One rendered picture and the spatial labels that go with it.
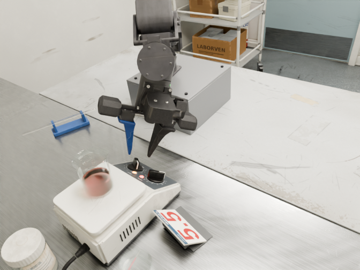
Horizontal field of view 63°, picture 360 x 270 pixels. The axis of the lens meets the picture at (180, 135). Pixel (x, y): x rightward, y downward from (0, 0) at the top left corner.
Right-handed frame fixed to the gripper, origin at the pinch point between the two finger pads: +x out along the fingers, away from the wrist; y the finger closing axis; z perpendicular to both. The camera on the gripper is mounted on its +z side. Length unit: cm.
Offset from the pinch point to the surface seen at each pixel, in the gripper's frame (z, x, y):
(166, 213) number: 9.0, 10.6, 5.4
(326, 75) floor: -178, -37, 197
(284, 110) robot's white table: -13.3, -10.2, 39.5
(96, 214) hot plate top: 11.6, 10.1, -7.3
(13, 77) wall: -138, 16, -51
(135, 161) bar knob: -0.5, 5.0, -0.2
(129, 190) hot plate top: 9.0, 6.8, -2.2
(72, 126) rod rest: -28.8, 7.9, -13.5
